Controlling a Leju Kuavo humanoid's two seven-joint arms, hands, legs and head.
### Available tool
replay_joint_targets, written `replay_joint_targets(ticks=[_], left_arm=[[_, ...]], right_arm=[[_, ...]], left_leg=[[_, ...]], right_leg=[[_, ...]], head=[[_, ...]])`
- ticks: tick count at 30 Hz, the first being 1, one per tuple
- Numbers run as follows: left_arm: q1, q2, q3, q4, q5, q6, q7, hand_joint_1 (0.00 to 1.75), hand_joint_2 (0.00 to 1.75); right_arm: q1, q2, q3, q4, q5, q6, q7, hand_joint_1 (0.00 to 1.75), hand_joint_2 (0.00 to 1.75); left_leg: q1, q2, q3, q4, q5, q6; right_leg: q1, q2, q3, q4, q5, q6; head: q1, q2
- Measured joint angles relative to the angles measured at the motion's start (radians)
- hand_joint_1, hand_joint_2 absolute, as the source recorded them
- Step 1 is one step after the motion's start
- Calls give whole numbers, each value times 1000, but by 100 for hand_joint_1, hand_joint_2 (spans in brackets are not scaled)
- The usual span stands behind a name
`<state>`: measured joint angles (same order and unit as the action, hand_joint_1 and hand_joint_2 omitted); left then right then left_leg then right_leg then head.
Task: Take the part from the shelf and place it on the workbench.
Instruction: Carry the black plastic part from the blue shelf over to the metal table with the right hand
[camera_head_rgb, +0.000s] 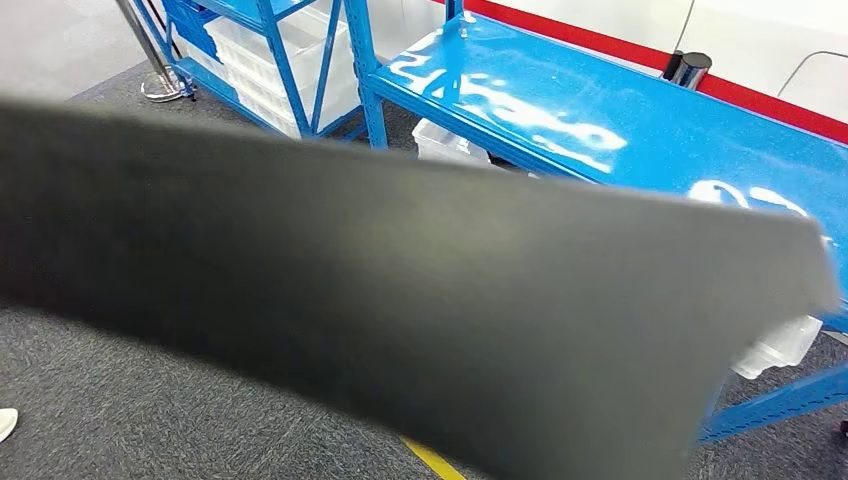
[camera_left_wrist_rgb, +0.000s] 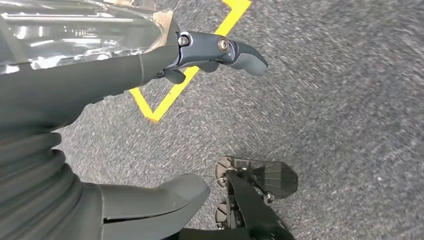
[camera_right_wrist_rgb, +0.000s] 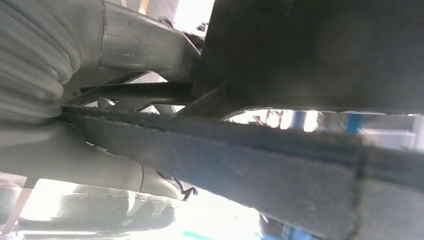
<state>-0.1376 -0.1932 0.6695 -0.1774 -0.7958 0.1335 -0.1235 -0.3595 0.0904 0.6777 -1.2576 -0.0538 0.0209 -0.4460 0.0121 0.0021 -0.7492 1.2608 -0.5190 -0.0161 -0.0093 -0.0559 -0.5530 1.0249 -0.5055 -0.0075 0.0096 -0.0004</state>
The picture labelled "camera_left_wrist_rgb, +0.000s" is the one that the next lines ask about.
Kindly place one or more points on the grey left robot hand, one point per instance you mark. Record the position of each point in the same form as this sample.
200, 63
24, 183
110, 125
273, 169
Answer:
66, 86

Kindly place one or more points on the yellow floor tape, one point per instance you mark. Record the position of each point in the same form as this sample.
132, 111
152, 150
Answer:
165, 106

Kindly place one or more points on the black robot foot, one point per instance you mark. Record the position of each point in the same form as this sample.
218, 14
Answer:
251, 212

